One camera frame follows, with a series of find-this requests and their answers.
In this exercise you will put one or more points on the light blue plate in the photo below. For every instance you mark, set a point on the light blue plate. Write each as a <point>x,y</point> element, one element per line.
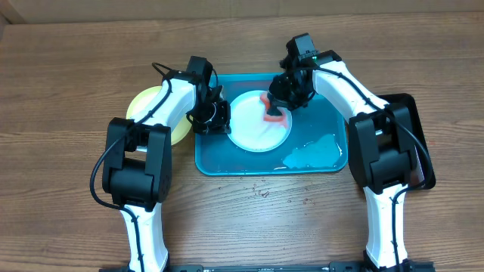
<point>252,129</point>

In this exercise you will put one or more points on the teal plastic tray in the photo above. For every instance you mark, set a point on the teal plastic tray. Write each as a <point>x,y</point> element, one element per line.
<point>316,143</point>

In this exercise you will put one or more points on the orange black sponge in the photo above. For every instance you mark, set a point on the orange black sponge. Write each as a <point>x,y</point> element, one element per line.
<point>271,112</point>

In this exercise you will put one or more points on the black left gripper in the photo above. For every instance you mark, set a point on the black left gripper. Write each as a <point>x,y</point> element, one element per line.
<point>223,125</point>

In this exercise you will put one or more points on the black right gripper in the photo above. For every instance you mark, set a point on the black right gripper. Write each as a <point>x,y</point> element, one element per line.
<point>282,97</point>

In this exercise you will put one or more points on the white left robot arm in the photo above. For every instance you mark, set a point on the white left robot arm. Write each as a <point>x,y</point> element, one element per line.
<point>136,164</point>

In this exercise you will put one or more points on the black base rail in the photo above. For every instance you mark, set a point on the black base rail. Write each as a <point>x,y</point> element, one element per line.
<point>334,266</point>

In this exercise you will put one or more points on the yellow plate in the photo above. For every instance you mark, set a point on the yellow plate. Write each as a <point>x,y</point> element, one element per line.
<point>143,99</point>

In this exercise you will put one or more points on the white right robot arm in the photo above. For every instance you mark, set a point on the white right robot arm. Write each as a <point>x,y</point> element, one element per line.
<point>387,154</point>

